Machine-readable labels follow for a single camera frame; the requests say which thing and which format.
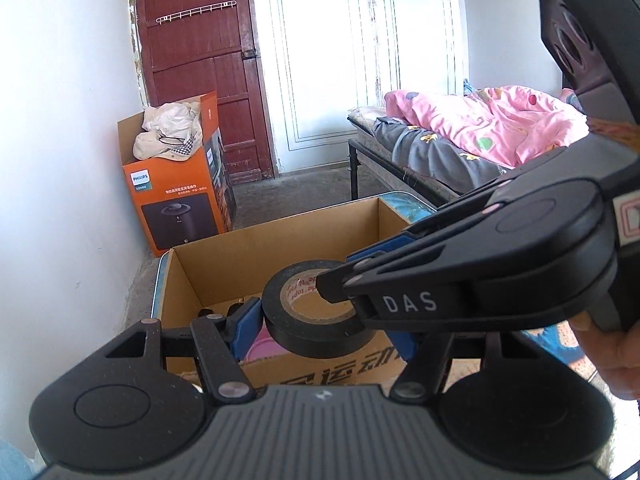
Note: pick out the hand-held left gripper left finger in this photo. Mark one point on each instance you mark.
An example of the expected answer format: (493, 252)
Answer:
(247, 325)

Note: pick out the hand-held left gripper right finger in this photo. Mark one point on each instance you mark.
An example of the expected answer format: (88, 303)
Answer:
(405, 347)

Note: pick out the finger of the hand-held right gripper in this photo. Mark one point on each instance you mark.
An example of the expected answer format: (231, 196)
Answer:
(360, 277)
(440, 220)

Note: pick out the purple collapsible bowl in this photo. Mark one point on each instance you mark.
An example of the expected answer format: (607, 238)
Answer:
(265, 349)

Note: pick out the black tape roll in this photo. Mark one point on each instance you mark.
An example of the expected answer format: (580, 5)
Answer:
(285, 332)

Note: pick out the brown cardboard box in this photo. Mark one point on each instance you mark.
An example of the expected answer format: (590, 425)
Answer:
(210, 270)

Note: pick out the person's right hand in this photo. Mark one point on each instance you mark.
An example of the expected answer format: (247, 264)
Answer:
(627, 355)

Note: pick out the grey blanket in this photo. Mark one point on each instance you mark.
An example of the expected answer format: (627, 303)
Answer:
(425, 150)

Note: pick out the pink quilt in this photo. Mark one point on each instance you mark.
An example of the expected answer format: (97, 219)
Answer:
(490, 120)

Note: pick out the orange appliance box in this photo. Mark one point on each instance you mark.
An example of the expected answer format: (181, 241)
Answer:
(170, 195)

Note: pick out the white panelled door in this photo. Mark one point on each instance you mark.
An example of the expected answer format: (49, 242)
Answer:
(325, 85)

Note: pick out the crumpled cloth in box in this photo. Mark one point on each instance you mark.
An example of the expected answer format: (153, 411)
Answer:
(165, 125)

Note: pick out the red wooden door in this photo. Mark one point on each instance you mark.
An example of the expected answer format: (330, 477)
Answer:
(200, 60)

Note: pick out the blue plastic bag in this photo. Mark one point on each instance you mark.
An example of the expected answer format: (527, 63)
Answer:
(12, 460)

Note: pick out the black metal bed frame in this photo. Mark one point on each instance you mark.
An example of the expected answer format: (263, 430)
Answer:
(353, 170)

